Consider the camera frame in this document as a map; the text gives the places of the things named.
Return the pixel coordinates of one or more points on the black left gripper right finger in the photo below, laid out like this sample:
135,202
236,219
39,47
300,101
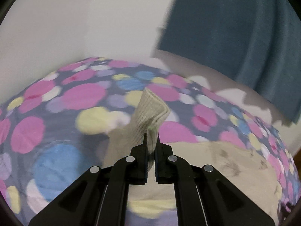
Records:
203,195

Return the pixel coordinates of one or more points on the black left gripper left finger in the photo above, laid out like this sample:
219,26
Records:
98,196

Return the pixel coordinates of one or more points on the colourful dotted grey bedspread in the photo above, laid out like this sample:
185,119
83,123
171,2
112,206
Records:
92,112

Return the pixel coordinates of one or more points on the teal blue curtain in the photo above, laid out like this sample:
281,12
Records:
253,42

